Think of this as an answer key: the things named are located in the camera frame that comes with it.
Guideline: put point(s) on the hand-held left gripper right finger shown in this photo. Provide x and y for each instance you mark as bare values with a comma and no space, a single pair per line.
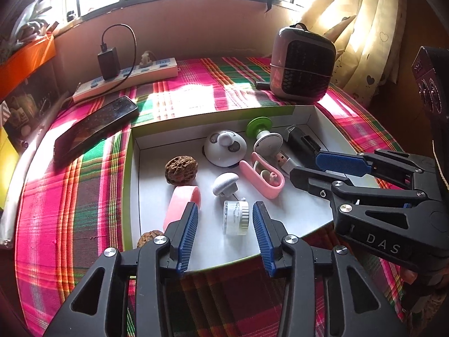
263,238

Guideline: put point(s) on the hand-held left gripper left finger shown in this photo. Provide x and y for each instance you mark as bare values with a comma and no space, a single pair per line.
186,238

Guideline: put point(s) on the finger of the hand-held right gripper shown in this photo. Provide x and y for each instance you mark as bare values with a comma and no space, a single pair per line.
343,163
312,180

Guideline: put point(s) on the usb flash drive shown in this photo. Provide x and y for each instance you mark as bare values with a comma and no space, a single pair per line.
285,163

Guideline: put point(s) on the small clear plastic jar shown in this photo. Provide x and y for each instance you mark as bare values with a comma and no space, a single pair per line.
235,217

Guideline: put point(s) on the pink flat-top holder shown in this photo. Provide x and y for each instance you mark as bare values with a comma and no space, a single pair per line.
179,203

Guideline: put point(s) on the small brown walnut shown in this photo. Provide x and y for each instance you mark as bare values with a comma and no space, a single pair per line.
150,238

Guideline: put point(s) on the pink loop clip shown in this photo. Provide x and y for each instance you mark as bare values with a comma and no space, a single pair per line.
256,179

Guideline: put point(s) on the green and white suction holder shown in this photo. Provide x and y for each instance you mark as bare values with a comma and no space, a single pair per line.
268,142

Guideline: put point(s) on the grey mushroom-shaped knob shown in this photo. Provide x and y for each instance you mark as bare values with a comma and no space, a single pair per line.
225,182

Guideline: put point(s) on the large brown walnut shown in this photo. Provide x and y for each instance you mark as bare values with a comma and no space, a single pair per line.
181,169

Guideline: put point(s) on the green and white cardboard box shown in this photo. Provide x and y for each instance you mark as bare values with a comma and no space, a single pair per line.
158,154

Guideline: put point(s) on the white panda-face holder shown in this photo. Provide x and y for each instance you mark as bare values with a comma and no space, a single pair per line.
222,149

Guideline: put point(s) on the small black adapter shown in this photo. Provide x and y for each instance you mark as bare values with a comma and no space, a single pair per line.
263,85

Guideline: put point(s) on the small grey space heater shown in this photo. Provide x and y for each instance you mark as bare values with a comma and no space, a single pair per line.
301,63

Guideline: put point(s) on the pink green plaid tablecloth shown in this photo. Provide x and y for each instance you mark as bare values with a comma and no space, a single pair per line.
70,200

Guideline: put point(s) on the cream heart-print curtain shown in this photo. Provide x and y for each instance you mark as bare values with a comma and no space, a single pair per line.
368,24

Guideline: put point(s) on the black smartphone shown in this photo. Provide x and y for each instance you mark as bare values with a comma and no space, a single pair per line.
94,130

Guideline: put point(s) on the white power strip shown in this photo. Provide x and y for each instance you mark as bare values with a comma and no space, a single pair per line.
140,75

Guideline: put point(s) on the white shelf board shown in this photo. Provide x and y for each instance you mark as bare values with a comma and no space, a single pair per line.
14,217

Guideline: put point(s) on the small beige plug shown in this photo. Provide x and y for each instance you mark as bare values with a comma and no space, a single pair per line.
146,59

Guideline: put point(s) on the black charger block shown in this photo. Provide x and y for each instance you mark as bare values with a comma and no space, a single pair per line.
108,63

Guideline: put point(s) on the yellow cardboard box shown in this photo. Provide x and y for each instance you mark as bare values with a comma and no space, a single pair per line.
7,168

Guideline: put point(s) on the clear plastic container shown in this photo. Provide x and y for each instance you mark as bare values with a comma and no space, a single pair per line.
31,94

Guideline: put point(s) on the orange box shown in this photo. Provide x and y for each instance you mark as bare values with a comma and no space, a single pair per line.
24,63

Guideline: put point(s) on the pile of assorted clutter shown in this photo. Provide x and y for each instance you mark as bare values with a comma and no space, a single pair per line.
24,24

